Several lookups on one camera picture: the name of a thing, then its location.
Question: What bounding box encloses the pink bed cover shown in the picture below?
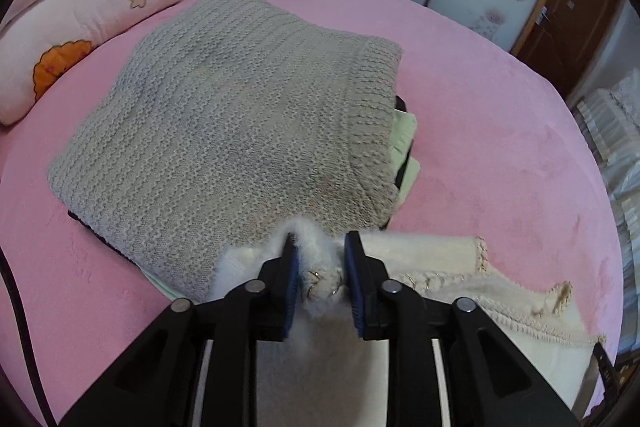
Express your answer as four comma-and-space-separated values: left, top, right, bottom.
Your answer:
1, 0, 623, 416

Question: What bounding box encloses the black cable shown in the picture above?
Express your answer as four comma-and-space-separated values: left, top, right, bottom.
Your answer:
0, 246, 59, 427

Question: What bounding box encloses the grey knitted folded sweater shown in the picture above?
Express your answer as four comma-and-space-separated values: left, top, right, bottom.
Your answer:
47, 0, 402, 301

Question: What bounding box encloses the grey ruffled fabric cover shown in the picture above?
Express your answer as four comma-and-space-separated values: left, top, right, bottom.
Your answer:
572, 68, 639, 357

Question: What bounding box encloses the white fluffy sweater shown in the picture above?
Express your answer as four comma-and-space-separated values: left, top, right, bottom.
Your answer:
207, 217, 598, 426

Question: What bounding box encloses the brown wooden door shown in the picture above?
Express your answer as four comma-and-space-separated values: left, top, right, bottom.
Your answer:
511, 0, 622, 98

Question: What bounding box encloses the light green folded garment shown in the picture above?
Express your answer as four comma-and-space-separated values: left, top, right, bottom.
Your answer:
390, 109, 421, 206

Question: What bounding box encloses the pink folded quilt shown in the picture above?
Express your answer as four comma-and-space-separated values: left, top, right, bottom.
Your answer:
1, 0, 179, 126

